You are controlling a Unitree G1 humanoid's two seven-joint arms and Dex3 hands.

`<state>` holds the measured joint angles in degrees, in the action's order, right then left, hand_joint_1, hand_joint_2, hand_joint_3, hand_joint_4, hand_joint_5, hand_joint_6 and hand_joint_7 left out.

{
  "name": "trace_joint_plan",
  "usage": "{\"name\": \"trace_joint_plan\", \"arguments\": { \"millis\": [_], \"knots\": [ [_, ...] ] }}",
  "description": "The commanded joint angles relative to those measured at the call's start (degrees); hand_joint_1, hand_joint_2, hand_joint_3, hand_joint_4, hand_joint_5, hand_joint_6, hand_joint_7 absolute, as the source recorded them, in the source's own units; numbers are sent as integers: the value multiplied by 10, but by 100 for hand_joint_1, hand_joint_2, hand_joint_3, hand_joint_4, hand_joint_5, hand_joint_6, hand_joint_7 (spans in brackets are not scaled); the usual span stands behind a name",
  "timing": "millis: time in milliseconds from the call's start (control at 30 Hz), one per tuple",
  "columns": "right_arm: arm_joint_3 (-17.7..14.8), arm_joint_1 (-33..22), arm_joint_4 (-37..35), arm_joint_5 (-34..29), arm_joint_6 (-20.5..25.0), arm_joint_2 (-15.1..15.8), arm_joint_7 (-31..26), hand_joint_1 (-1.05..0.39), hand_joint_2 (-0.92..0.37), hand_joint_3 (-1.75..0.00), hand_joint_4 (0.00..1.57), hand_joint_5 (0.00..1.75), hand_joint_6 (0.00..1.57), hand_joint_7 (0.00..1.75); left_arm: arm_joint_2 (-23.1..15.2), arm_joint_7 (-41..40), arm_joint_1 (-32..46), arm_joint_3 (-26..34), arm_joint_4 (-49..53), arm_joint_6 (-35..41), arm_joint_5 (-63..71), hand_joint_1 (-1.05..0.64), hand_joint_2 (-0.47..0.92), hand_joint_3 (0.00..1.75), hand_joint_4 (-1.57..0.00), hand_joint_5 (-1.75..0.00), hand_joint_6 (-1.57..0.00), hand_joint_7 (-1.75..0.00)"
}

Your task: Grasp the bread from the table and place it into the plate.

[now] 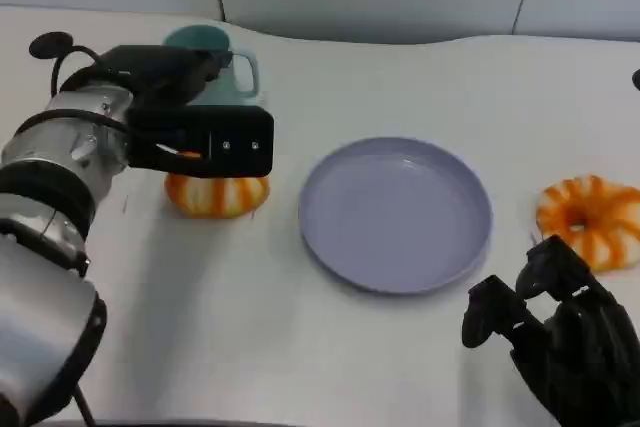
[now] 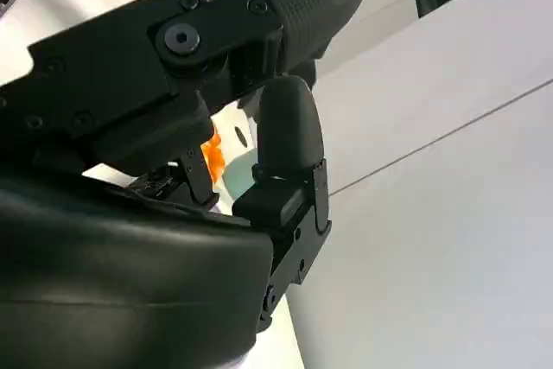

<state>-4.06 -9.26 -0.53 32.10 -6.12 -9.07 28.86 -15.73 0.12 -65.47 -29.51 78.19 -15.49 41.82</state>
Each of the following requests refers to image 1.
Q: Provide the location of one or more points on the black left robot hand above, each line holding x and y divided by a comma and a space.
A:
160, 72

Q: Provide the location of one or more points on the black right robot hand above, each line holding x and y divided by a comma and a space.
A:
585, 342

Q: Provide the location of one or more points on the pale green mug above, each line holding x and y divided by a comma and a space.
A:
235, 87

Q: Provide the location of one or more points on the black table grommet hole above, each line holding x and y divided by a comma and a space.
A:
47, 44

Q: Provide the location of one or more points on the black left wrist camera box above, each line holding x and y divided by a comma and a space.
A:
210, 137

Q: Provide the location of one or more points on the lilac plate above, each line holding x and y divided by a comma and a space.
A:
395, 217

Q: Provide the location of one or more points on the orange white pumpkin-shaped bread roll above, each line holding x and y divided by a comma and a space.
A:
215, 197

